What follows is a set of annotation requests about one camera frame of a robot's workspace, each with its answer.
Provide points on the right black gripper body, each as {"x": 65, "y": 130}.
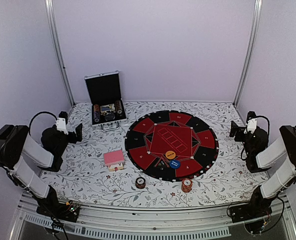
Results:
{"x": 248, "y": 148}

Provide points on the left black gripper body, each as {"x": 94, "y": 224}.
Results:
{"x": 61, "y": 148}

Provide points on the orange big blind button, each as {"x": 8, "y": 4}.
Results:
{"x": 170, "y": 155}

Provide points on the blue small blind button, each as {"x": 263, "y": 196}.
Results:
{"x": 175, "y": 164}

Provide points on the orange chip stack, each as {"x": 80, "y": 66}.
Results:
{"x": 186, "y": 186}

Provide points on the triangular all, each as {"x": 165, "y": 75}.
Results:
{"x": 161, "y": 163}

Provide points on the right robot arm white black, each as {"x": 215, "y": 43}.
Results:
{"x": 260, "y": 157}

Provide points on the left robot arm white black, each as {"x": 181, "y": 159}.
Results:
{"x": 16, "y": 142}

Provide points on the black dealer button in case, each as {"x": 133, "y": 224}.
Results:
{"x": 109, "y": 116}

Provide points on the aluminium poker case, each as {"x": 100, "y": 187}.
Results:
{"x": 104, "y": 89}

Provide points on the blue card deck in case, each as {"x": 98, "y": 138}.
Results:
{"x": 107, "y": 108}

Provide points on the red playing card deck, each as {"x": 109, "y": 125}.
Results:
{"x": 113, "y": 158}

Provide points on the floral white table cloth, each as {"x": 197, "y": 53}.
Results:
{"x": 84, "y": 177}

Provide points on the right chip row in case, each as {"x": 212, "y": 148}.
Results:
{"x": 118, "y": 107}

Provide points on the playing card box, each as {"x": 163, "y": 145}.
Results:
{"x": 116, "y": 167}

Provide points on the round red black poker mat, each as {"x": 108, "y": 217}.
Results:
{"x": 194, "y": 142}

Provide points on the dark red chip stack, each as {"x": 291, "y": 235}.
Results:
{"x": 140, "y": 183}

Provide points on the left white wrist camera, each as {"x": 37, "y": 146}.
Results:
{"x": 61, "y": 122}

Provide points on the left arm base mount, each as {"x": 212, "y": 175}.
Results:
{"x": 68, "y": 211}

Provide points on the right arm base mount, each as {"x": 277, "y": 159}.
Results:
{"x": 255, "y": 220}

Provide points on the front aluminium rail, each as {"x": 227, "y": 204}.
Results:
{"x": 101, "y": 222}

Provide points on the right aluminium frame post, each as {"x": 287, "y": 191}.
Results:
{"x": 250, "y": 49}

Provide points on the aluminium frame post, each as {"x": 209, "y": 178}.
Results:
{"x": 250, "y": 49}
{"x": 55, "y": 39}

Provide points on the left aluminium frame post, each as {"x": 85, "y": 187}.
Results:
{"x": 55, "y": 39}

